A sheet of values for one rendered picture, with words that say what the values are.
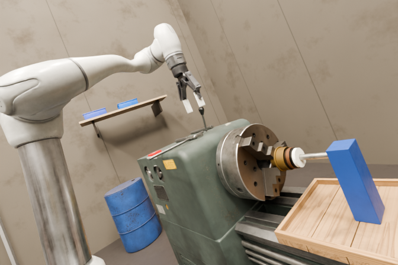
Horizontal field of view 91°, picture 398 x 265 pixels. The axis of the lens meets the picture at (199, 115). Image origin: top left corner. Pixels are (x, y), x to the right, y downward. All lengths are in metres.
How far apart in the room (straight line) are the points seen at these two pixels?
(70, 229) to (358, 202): 0.81
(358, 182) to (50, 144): 0.87
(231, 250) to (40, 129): 0.81
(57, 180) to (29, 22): 4.15
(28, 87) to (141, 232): 2.81
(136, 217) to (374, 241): 2.76
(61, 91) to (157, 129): 3.48
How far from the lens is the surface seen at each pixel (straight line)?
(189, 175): 0.83
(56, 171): 0.70
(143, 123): 3.97
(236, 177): 0.78
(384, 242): 0.73
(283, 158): 0.77
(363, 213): 0.78
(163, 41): 0.94
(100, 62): 0.68
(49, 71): 0.60
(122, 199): 3.07
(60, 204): 0.70
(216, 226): 0.91
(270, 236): 0.85
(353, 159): 0.69
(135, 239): 3.24
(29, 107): 0.59
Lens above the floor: 1.34
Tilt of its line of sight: 1 degrees up
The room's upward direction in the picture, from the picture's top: 23 degrees counter-clockwise
